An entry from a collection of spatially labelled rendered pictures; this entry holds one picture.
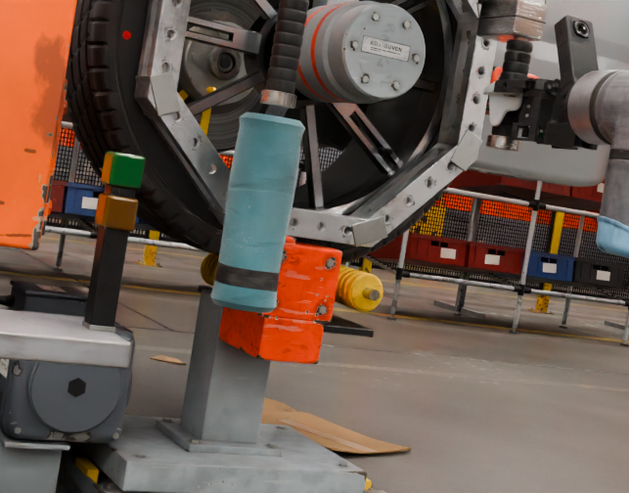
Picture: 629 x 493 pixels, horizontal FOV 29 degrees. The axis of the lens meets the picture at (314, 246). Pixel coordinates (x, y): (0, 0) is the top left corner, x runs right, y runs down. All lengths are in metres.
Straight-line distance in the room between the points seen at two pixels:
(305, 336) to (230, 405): 0.22
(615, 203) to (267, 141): 0.47
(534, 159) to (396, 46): 0.92
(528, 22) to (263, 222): 0.45
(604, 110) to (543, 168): 1.10
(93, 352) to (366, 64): 0.55
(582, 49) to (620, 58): 1.08
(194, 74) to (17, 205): 0.75
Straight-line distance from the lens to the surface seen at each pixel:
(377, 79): 1.66
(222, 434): 1.96
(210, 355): 1.93
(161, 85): 1.68
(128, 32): 1.76
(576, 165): 2.61
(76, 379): 1.79
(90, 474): 1.92
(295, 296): 1.78
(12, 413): 1.80
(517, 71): 1.69
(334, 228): 1.80
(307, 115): 1.89
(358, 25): 1.65
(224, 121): 2.32
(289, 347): 1.79
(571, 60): 1.58
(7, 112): 1.56
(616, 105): 1.45
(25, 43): 1.57
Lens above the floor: 0.66
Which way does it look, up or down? 3 degrees down
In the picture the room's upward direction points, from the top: 9 degrees clockwise
